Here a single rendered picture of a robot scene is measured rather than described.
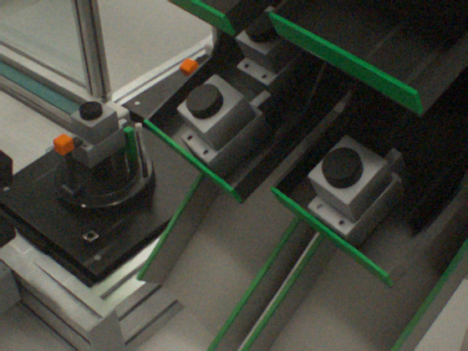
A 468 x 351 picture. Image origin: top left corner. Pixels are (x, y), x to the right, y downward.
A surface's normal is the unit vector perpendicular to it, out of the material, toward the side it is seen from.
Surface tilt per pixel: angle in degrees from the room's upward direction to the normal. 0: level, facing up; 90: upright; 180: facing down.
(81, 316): 0
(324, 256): 90
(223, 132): 92
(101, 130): 90
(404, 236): 25
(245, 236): 45
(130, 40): 0
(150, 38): 0
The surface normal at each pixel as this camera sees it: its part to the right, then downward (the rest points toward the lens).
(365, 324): -0.58, -0.22
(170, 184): -0.04, -0.75
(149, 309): 0.75, 0.41
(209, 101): -0.36, -0.50
